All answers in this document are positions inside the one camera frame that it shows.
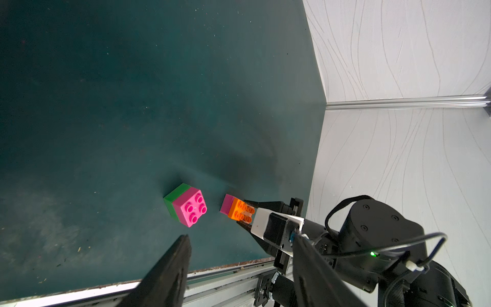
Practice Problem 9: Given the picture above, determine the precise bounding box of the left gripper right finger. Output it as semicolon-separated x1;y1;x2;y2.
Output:
293;234;365;306

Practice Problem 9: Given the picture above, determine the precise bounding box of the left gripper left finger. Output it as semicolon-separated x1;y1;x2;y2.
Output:
118;235;192;306

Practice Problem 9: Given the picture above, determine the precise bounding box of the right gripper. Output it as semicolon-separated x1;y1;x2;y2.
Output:
237;197;342;275

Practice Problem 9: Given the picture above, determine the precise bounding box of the orange lego brick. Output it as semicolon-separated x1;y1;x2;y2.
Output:
228;198;255;224

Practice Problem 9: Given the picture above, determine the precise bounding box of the pink lego brick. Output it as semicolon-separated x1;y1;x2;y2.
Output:
172;188;208;228
220;194;235;216

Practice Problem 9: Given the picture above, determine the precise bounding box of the green lego brick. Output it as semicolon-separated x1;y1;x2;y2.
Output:
163;183;190;221

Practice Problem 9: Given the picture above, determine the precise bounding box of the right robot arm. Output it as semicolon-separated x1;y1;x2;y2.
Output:
238;195;471;306

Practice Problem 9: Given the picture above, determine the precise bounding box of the green table mat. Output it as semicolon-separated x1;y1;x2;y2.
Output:
1;1;325;301

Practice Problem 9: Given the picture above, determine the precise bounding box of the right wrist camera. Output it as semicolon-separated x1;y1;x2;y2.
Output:
251;208;305;257

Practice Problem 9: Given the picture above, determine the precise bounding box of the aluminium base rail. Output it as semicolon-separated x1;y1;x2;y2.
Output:
1;260;280;306

